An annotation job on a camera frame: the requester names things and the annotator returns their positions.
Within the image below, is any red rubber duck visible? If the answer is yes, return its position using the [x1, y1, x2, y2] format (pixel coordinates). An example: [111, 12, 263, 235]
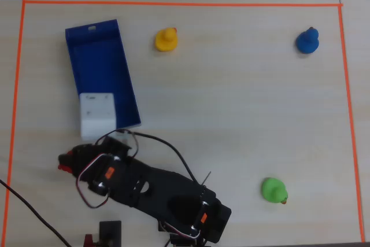
[57, 150, 75, 173]

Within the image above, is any orange tape strip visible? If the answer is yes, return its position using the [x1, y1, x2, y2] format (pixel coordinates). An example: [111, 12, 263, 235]
[337, 5, 366, 243]
[1, 0, 27, 247]
[22, 0, 344, 8]

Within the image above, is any red white servo wire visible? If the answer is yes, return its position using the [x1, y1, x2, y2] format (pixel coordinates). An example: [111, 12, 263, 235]
[75, 152, 113, 209]
[160, 220, 204, 241]

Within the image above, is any green rubber duck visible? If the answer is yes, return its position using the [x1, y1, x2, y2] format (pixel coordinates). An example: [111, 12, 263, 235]
[261, 177, 289, 205]

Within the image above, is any red clamp handle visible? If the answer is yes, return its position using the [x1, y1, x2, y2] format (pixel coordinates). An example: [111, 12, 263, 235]
[83, 233, 97, 247]

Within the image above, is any white camera box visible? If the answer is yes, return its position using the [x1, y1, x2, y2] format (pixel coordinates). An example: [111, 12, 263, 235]
[79, 93, 117, 141]

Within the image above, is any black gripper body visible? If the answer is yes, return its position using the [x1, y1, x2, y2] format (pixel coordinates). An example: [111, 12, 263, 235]
[58, 136, 132, 179]

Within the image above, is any blue rubber duck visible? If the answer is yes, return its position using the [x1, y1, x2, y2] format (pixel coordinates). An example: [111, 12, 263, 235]
[295, 26, 320, 54]

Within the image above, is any yellow rubber duck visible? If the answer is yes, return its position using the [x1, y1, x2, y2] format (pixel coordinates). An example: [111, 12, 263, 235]
[154, 27, 178, 53]

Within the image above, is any black camera cable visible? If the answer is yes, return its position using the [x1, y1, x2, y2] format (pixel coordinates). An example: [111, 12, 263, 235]
[94, 128, 203, 186]

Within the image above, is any thick black cable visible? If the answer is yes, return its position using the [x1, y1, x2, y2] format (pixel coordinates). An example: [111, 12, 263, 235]
[0, 179, 73, 247]

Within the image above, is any blue plastic box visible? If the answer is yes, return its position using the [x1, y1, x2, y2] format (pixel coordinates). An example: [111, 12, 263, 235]
[65, 19, 142, 130]

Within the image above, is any black table clamp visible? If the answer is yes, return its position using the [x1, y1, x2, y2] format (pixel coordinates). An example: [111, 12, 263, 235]
[98, 220, 123, 247]

